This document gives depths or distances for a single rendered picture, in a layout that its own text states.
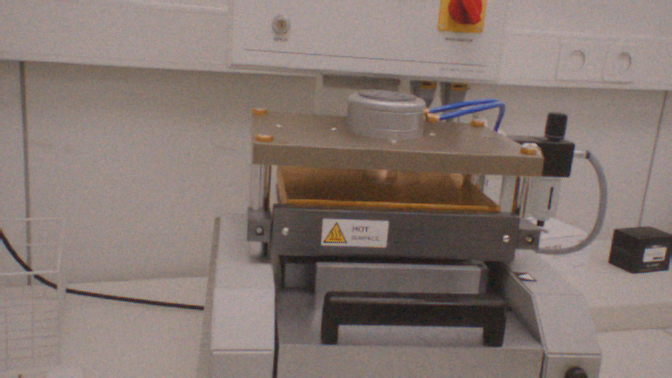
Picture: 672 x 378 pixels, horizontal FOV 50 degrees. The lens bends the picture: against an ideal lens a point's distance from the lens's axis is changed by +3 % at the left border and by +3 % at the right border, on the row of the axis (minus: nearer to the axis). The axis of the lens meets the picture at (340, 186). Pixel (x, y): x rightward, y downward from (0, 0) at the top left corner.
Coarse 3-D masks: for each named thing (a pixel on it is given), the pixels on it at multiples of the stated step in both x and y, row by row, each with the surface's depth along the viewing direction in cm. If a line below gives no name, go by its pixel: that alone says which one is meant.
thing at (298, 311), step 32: (288, 288) 67; (320, 288) 63; (352, 288) 63; (384, 288) 64; (416, 288) 64; (448, 288) 65; (288, 320) 61; (320, 320) 61; (512, 320) 64; (288, 352) 56; (320, 352) 57; (352, 352) 57; (384, 352) 58; (416, 352) 58; (448, 352) 58; (480, 352) 59; (512, 352) 59
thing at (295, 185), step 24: (288, 168) 76; (312, 168) 77; (336, 168) 78; (288, 192) 67; (312, 192) 67; (336, 192) 68; (360, 192) 69; (384, 192) 69; (408, 192) 70; (432, 192) 71; (456, 192) 72; (480, 192) 72
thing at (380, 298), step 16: (336, 304) 56; (352, 304) 56; (368, 304) 56; (384, 304) 57; (400, 304) 57; (416, 304) 57; (432, 304) 57; (448, 304) 57; (464, 304) 58; (480, 304) 58; (496, 304) 58; (336, 320) 56; (352, 320) 56; (368, 320) 57; (384, 320) 57; (400, 320) 57; (416, 320) 57; (432, 320) 57; (448, 320) 58; (464, 320) 58; (480, 320) 58; (496, 320) 58; (336, 336) 57; (496, 336) 59
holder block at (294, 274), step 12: (288, 264) 67; (300, 264) 67; (312, 264) 67; (396, 264) 69; (408, 264) 69; (420, 264) 69; (432, 264) 69; (444, 264) 70; (456, 264) 70; (468, 264) 70; (480, 264) 70; (288, 276) 67; (300, 276) 67; (312, 276) 67; (480, 276) 70; (480, 288) 70
